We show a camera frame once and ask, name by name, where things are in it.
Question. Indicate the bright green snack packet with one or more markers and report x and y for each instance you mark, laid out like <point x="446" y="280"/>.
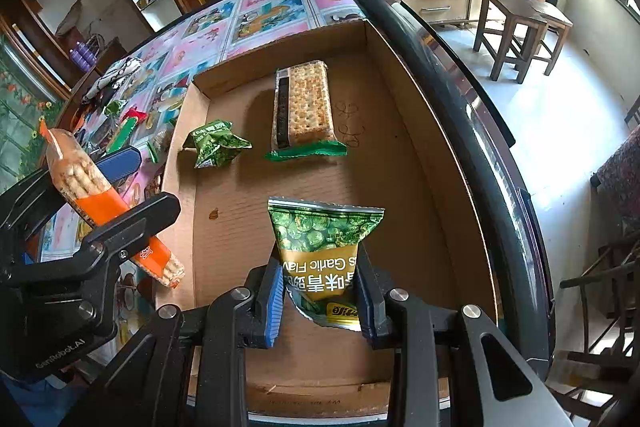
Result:
<point x="122" y="134"/>

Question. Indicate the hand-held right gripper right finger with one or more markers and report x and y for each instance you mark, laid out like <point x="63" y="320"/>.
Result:
<point x="367" y="307"/>

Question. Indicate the dark silver foil snack packet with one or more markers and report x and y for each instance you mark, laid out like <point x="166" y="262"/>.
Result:
<point x="97" y="137"/>

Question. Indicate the pink fruit print tablecloth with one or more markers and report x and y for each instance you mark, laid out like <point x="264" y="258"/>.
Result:
<point x="260" y="14"/>

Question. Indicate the low wooden television cabinet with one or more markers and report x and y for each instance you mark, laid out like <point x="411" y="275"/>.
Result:
<point x="450" y="2"/>

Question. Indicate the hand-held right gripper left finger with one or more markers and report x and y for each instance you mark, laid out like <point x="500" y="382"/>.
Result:
<point x="272" y="302"/>

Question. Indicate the floral glass door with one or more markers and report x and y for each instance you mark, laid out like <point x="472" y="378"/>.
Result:
<point x="20" y="117"/>

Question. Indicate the tiny green snack packet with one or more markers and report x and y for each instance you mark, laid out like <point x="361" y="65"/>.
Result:
<point x="115" y="108"/>

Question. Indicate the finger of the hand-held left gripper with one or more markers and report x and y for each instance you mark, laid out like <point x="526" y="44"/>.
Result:
<point x="120" y="164"/>
<point x="150" y="214"/>

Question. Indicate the orange biscuit stick packet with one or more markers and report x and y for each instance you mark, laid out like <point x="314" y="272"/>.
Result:
<point x="85" y="187"/>

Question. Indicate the dark wooden dining chair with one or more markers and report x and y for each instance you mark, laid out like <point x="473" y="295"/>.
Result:
<point x="620" y="274"/>

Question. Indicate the clear snack packet green ends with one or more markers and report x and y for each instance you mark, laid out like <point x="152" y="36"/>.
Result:
<point x="160" y="142"/>

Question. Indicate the shallow cardboard box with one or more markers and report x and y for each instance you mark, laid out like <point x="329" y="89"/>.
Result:
<point x="400" y="207"/>

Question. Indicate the purple bottle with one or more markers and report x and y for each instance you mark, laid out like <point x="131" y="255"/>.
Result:
<point x="88" y="53"/>
<point x="75" y="57"/>

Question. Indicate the small green pea snack packet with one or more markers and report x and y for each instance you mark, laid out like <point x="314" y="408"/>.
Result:
<point x="215" y="144"/>

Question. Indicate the black white patterned pouch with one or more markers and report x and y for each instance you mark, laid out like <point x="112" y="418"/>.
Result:
<point x="115" y="74"/>

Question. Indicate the dark wooden side cabinet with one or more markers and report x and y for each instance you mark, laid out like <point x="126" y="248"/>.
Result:
<point x="35" y="42"/>

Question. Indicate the black glass dining table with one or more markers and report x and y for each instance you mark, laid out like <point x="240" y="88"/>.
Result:
<point x="450" y="72"/>

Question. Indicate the clear cracker packet green end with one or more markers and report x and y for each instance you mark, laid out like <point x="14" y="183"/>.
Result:
<point x="310" y="102"/>

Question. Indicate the large green pea snack packet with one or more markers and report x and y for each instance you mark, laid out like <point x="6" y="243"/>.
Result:
<point x="320" y="232"/>

